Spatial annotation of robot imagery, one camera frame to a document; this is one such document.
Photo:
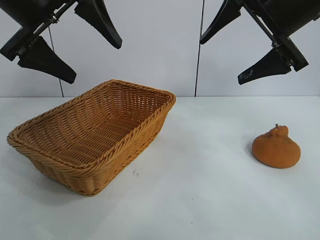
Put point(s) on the woven wicker basket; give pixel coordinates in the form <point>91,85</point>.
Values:
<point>87,140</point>

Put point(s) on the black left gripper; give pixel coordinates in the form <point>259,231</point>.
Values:
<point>30,17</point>

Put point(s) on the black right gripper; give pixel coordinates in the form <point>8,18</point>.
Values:
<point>287,15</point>

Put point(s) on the orange with stem knob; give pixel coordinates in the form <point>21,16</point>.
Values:
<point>275,152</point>

